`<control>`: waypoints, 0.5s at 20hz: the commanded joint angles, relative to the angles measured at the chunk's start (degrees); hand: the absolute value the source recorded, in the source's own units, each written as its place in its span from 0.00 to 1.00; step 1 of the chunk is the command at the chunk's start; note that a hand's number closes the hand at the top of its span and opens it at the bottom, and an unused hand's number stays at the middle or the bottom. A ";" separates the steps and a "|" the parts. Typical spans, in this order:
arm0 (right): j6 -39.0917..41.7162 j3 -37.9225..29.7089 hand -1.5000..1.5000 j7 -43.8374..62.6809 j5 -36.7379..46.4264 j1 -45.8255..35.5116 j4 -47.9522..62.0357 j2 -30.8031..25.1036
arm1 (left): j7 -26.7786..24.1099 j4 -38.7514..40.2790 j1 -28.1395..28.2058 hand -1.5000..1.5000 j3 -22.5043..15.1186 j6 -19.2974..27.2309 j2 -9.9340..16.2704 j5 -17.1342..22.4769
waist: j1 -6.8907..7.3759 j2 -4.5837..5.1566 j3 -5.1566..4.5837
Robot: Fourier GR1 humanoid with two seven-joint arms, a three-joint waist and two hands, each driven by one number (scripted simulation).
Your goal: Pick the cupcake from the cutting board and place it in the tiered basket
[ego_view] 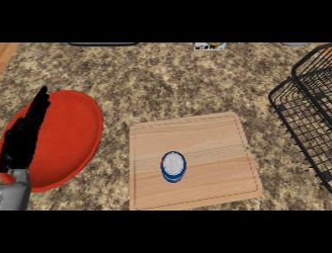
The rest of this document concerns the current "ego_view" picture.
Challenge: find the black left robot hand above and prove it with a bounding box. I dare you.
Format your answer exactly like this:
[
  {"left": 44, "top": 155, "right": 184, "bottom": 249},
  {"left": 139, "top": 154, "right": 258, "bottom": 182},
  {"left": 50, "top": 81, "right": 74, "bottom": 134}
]
[{"left": 0, "top": 85, "right": 53, "bottom": 174}]

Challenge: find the pale wooden cutting board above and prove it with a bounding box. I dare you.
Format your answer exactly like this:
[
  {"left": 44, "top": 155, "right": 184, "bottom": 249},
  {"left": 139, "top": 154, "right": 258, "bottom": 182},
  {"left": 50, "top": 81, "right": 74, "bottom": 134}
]
[{"left": 128, "top": 111, "right": 264, "bottom": 211}]

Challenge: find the red oval plate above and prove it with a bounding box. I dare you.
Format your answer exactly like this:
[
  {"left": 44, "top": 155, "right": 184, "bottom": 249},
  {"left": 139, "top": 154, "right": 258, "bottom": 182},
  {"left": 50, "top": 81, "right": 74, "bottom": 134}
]
[{"left": 0, "top": 90, "right": 105, "bottom": 194}]

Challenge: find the white box with colourful print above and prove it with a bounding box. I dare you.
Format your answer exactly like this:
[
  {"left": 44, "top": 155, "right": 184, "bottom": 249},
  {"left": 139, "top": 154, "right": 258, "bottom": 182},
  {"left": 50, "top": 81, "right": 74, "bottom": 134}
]
[{"left": 192, "top": 42, "right": 227, "bottom": 51}]

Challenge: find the black wire tiered basket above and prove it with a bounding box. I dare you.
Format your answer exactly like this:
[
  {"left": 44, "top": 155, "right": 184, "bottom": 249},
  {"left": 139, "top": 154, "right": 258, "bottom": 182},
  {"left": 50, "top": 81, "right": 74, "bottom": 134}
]
[{"left": 269, "top": 42, "right": 332, "bottom": 199}]

